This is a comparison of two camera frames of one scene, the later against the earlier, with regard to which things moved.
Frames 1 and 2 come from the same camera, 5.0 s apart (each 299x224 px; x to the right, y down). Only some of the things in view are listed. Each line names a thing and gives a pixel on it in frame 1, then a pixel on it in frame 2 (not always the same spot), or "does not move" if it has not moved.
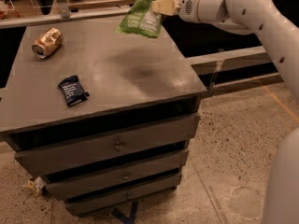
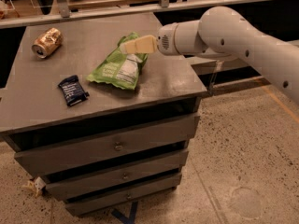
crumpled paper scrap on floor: x=35 y=184 does not move
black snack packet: x=73 y=91 does not move
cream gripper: x=186 y=6 -> x=165 y=41
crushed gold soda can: x=50 y=40 does not move
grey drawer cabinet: x=104 y=117 does not move
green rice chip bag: x=139 y=18 -> x=121 y=69
